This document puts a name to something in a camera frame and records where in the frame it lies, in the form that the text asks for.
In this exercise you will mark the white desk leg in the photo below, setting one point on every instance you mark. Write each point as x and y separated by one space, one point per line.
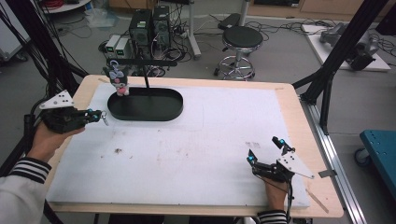
193 34

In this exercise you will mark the white post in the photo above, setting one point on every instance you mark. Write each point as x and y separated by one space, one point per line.
244 12

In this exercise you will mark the black round stool chrome base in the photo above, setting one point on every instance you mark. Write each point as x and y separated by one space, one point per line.
243 36

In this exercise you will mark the computer towers on cart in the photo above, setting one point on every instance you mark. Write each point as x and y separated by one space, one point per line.
176 49

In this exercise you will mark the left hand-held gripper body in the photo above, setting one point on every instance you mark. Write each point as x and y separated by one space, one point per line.
62 118

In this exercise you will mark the blue cart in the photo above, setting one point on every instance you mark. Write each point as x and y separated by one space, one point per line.
381 152

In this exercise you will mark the black foot pedal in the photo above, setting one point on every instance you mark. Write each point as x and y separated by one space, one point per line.
229 21

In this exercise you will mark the white foam board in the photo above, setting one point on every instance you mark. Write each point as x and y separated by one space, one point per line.
186 174

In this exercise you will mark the small white power box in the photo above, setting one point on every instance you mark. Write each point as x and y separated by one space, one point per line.
112 44
122 48

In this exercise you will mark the black rack oval base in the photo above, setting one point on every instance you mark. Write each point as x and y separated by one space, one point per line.
144 107

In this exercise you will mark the white floor board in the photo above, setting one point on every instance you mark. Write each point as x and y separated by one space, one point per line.
327 51

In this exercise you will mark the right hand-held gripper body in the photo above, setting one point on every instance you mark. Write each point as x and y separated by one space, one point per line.
294 165

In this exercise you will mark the person's right hand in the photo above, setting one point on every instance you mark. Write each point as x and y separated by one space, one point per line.
276 196

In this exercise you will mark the round white table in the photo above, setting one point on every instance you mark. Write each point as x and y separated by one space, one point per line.
67 6

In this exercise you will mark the person's left hand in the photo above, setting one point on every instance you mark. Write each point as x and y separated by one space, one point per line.
46 143

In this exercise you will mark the clear plastic bag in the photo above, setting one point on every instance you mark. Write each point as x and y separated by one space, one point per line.
101 18

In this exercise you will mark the black metal frame strut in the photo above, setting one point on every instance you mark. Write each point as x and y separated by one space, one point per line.
345 46
37 40

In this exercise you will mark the grey tape piece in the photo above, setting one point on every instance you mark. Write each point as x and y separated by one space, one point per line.
327 173

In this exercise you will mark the black computer tower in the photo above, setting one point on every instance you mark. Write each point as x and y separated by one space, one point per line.
140 29
162 26

